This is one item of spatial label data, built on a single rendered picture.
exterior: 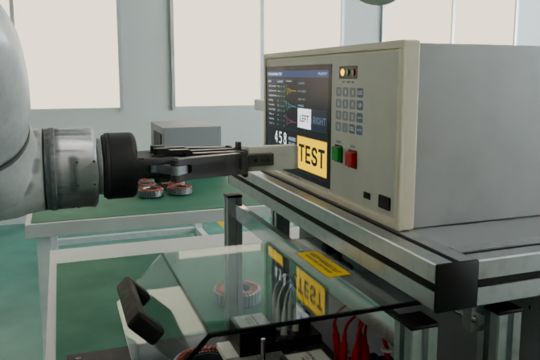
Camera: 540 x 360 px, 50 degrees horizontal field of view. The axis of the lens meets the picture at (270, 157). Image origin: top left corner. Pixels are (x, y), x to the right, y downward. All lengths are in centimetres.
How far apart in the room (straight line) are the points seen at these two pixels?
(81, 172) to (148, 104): 479
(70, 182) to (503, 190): 48
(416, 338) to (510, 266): 11
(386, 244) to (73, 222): 176
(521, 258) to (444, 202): 12
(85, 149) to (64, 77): 472
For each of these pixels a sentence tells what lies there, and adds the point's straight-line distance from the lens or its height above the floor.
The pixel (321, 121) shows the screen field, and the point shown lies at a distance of 80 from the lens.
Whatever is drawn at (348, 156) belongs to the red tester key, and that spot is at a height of 118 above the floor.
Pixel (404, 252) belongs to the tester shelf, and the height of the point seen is 111.
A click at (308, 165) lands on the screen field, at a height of 115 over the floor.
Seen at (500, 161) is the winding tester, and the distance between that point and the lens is 71.
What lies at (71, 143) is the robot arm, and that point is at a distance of 64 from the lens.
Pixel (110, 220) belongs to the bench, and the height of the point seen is 74.
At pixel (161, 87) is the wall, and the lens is 543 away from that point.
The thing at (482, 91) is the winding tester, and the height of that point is 127.
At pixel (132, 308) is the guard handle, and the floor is 106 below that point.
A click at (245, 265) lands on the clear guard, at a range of 68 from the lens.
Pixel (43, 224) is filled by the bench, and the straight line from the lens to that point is 227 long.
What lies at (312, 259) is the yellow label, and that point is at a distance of 70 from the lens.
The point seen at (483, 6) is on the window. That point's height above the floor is 205.
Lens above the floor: 128
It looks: 8 degrees down
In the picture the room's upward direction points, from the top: straight up
